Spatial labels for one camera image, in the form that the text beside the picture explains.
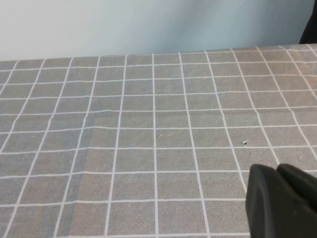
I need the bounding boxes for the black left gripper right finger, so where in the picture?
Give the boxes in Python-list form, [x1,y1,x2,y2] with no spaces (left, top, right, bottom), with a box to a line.
[276,163,317,217]

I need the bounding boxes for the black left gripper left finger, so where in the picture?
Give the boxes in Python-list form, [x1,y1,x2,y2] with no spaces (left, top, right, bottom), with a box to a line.
[244,163,317,238]

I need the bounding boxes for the grey white-checked tablecloth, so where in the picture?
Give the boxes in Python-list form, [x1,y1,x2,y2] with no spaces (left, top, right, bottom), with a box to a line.
[0,43,317,238]

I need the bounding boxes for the black trousers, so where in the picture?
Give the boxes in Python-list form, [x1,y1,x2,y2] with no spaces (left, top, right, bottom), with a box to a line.
[299,14,317,44]

